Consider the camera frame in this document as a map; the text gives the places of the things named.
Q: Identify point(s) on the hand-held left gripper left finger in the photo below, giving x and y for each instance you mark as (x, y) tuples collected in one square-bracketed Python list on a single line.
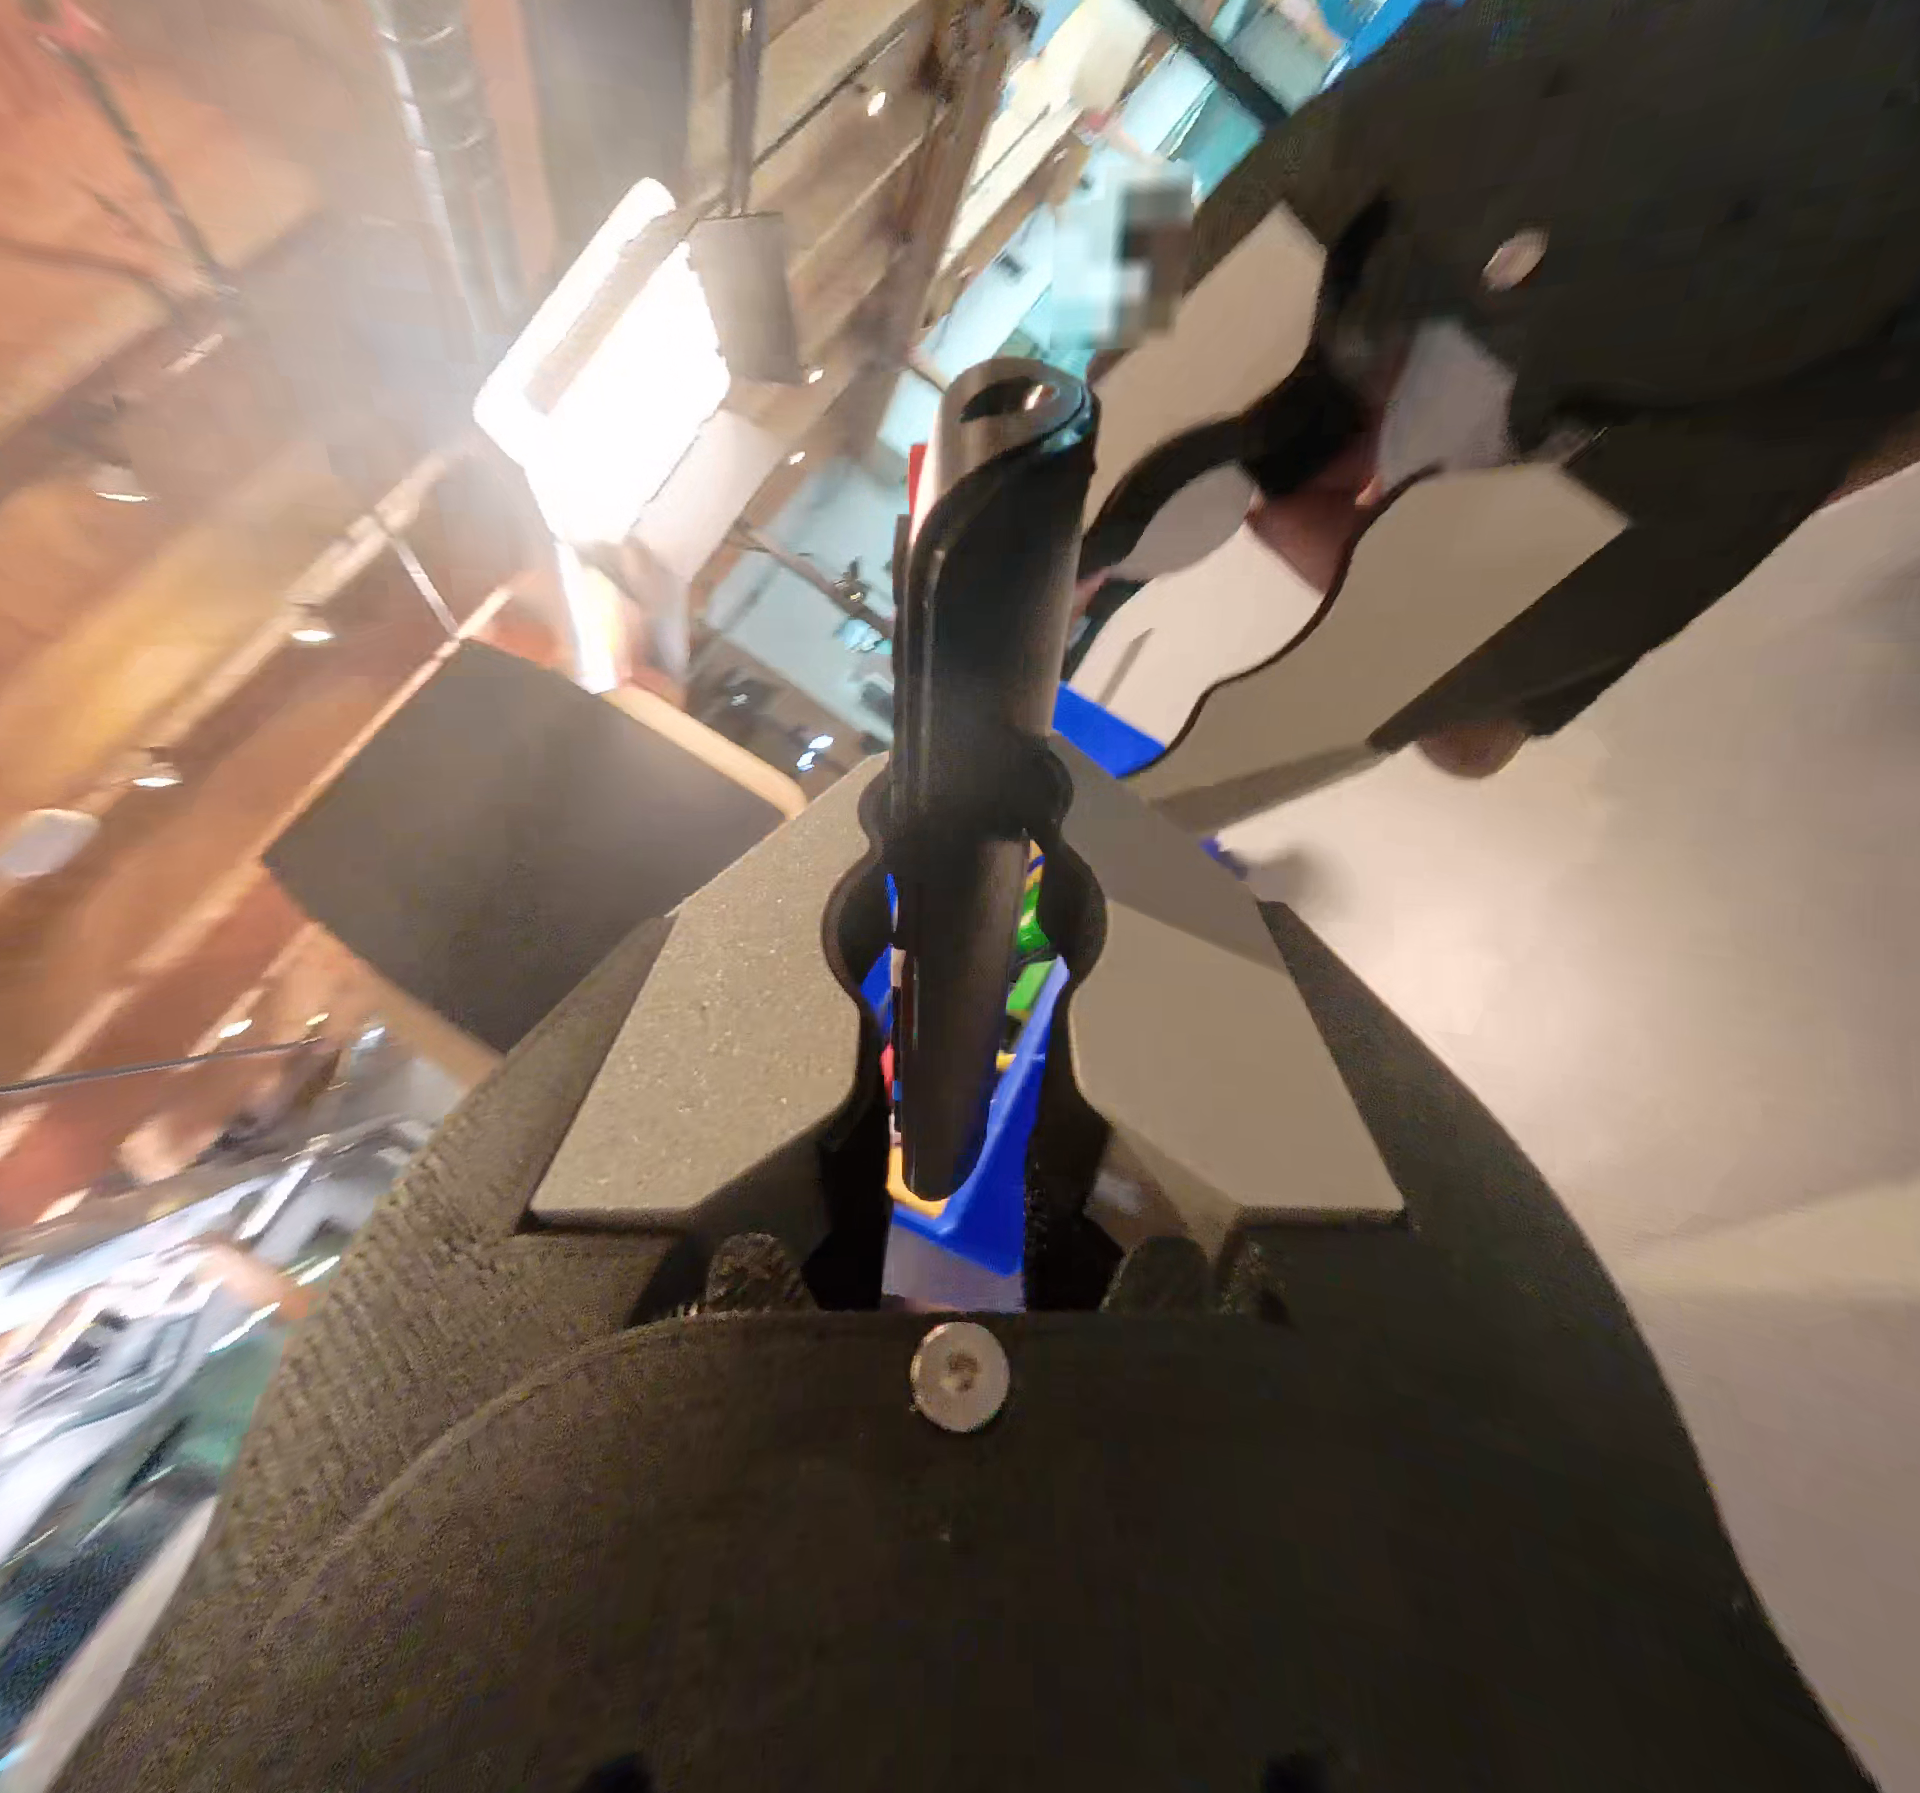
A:
[(707, 1075)]

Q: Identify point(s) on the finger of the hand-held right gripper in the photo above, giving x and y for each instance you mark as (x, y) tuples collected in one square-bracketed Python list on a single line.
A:
[(1217, 367), (1411, 608)]

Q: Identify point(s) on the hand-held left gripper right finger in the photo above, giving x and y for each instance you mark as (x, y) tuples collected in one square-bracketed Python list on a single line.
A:
[(1230, 1075)]

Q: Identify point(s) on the blue plastic bin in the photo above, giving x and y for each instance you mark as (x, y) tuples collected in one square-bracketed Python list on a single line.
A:
[(976, 1224)]

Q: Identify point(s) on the black remote control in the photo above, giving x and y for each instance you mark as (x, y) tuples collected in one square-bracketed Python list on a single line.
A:
[(976, 773)]

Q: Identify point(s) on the person's right hand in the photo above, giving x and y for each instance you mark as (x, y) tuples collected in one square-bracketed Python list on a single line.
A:
[(1471, 746)]

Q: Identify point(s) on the studio light panel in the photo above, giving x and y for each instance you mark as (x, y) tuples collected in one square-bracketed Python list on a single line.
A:
[(616, 367)]

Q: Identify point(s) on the silver ceiling duct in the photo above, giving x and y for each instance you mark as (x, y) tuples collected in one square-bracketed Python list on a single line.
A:
[(437, 84)]

